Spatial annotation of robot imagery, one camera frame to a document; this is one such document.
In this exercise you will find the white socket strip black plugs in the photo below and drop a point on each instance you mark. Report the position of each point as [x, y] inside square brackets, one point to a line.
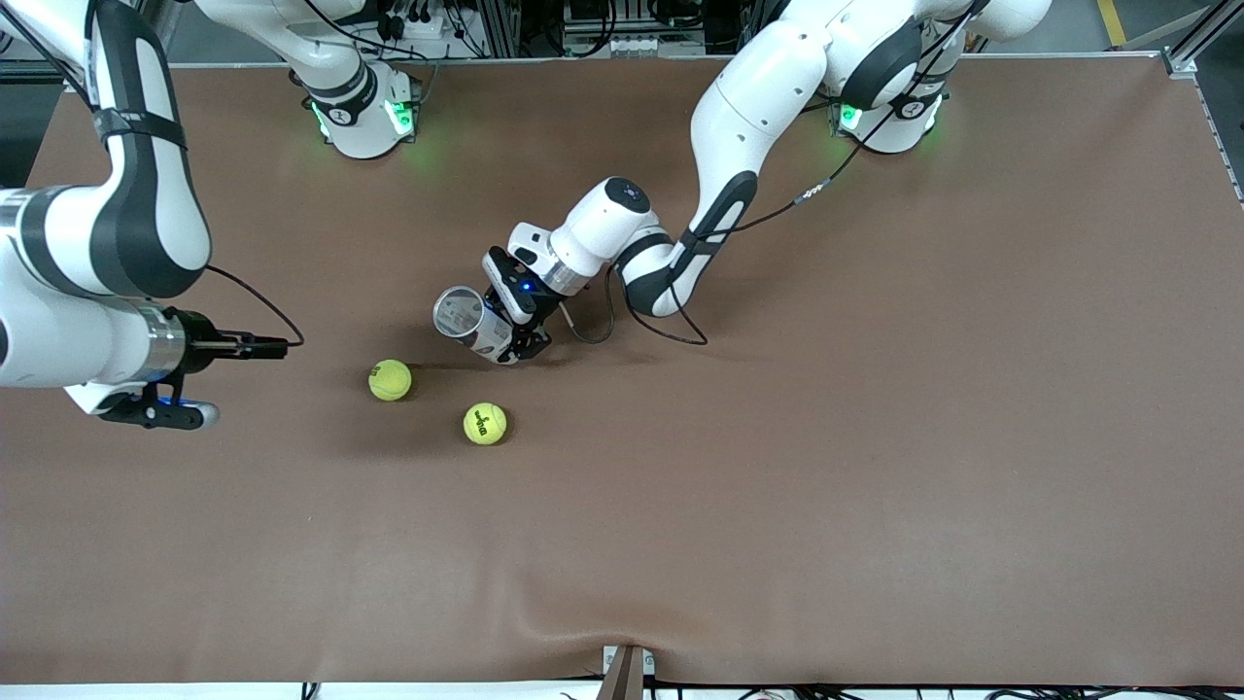
[413, 24]

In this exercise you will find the Wilson tennis ball can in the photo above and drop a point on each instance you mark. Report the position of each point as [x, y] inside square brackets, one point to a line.
[486, 340]

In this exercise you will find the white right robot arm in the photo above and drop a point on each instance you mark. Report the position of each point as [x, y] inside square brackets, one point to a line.
[58, 340]

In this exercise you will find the aluminium frame post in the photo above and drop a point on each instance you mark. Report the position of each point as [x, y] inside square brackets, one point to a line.
[502, 27]

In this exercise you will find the brown table cover mat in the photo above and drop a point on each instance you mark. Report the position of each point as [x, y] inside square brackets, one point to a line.
[875, 535]

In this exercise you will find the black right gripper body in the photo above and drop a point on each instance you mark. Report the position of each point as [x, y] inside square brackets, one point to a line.
[206, 342]

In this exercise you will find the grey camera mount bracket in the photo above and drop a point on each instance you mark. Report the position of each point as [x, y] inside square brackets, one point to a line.
[627, 676]

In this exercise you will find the yellow tennis ball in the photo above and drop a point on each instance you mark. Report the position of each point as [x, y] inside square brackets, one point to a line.
[484, 424]
[390, 380]

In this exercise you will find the aluminium frame strut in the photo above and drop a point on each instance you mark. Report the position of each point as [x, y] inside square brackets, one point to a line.
[1200, 39]

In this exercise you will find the white power strip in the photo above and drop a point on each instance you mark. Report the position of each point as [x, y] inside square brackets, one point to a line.
[637, 45]

